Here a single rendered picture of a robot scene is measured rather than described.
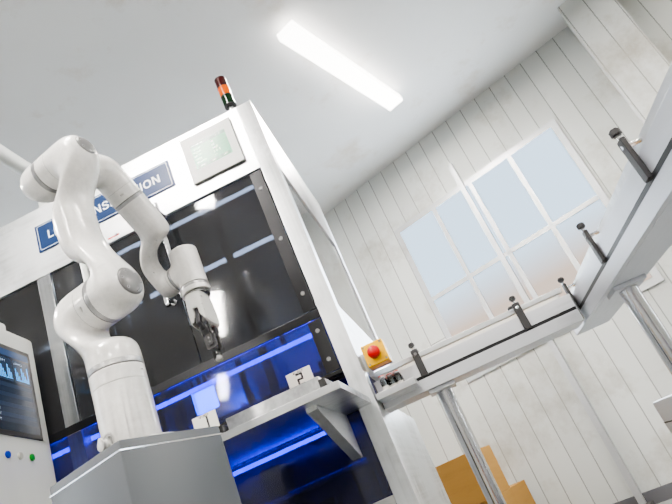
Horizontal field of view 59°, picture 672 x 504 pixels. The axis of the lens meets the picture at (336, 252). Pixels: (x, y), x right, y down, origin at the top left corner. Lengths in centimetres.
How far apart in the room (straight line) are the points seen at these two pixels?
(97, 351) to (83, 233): 30
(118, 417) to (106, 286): 29
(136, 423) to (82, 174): 63
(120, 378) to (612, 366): 349
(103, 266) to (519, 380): 351
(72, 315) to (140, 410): 29
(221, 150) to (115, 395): 120
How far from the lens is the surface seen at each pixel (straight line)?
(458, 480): 382
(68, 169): 157
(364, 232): 514
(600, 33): 450
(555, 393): 442
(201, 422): 202
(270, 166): 219
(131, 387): 135
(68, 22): 325
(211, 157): 230
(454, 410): 196
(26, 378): 225
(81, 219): 153
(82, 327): 146
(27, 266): 257
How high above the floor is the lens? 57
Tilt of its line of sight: 24 degrees up
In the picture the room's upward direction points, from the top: 24 degrees counter-clockwise
